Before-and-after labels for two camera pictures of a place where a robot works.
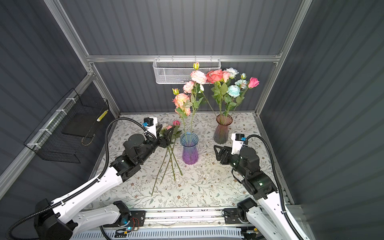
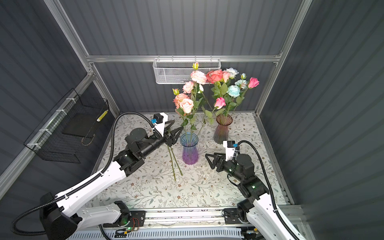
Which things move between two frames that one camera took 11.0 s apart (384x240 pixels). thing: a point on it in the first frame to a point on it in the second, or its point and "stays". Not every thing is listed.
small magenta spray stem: x=169 y=155 to x=220 y=102
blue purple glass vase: x=189 y=141 stays
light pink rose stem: x=226 y=75 stays
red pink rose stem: x=214 y=76 stays
